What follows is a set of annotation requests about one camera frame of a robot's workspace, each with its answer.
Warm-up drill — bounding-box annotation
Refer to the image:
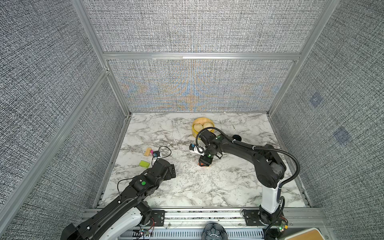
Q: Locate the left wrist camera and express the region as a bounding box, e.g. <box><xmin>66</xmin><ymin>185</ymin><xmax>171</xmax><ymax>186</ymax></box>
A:
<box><xmin>153</xmin><ymin>151</ymin><xmax>162</xmax><ymax>159</ymax></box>

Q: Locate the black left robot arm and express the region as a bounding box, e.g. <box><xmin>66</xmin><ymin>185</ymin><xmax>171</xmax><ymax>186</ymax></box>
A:
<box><xmin>60</xmin><ymin>159</ymin><xmax>176</xmax><ymax>240</ymax></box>

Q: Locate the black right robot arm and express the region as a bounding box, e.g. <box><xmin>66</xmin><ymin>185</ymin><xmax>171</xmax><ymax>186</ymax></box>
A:
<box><xmin>189</xmin><ymin>127</ymin><xmax>301</xmax><ymax>225</ymax></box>

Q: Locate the left steamed bun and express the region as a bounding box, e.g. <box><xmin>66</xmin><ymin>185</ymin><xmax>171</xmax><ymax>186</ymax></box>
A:
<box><xmin>193</xmin><ymin>124</ymin><xmax>203</xmax><ymax>133</ymax></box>

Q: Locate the long natural wood block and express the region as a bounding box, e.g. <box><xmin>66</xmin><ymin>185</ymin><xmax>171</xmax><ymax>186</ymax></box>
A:
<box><xmin>144</xmin><ymin>148</ymin><xmax>152</xmax><ymax>157</ymax></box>

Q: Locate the wooden board corner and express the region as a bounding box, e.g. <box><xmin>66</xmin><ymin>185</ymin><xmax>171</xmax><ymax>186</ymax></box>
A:
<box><xmin>283</xmin><ymin>228</ymin><xmax>325</xmax><ymax>240</ymax></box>

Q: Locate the aluminium front rail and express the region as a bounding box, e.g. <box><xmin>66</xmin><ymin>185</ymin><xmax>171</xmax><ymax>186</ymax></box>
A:
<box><xmin>79</xmin><ymin>207</ymin><xmax>328</xmax><ymax>230</ymax></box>

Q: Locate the dark blue mug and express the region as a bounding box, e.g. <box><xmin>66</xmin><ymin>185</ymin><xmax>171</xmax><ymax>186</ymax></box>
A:
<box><xmin>232</xmin><ymin>135</ymin><xmax>242</xmax><ymax>142</ymax></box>

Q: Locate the black round knob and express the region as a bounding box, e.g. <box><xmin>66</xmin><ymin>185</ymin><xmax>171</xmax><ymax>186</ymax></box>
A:
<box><xmin>202</xmin><ymin>223</ymin><xmax>229</xmax><ymax>240</ymax></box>

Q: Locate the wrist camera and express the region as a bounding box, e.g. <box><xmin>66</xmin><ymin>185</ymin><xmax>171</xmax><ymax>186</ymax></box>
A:
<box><xmin>189</xmin><ymin>144</ymin><xmax>205</xmax><ymax>156</ymax></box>
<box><xmin>153</xmin><ymin>151</ymin><xmax>162</xmax><ymax>159</ymax></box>

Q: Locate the steamed bun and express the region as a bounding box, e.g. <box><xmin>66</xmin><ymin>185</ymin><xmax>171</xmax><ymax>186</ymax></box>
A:
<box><xmin>193</xmin><ymin>124</ymin><xmax>203</xmax><ymax>133</ymax></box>
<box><xmin>203</xmin><ymin>122</ymin><xmax>214</xmax><ymax>128</ymax></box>

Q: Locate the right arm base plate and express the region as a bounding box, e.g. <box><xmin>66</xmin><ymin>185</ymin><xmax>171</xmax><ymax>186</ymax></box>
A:
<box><xmin>241</xmin><ymin>209</ymin><xmax>269</xmax><ymax>227</ymax></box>

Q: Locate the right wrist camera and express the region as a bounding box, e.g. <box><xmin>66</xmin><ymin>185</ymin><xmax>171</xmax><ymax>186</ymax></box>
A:
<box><xmin>189</xmin><ymin>144</ymin><xmax>205</xmax><ymax>156</ymax></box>

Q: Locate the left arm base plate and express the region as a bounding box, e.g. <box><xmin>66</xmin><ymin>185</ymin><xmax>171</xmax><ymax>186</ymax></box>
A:
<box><xmin>140</xmin><ymin>210</ymin><xmax>166</xmax><ymax>228</ymax></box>

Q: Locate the green wood block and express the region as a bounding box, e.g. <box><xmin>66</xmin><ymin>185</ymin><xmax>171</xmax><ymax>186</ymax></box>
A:
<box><xmin>139</xmin><ymin>161</ymin><xmax>150</xmax><ymax>169</ymax></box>

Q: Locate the yellow bamboo steamer basket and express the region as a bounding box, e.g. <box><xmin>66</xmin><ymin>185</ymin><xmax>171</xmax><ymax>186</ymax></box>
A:
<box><xmin>192</xmin><ymin>118</ymin><xmax>215</xmax><ymax>137</ymax></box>

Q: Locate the right steamed bun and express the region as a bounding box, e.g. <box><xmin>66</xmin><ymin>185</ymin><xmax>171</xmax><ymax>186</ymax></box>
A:
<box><xmin>203</xmin><ymin>122</ymin><xmax>214</xmax><ymax>128</ymax></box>

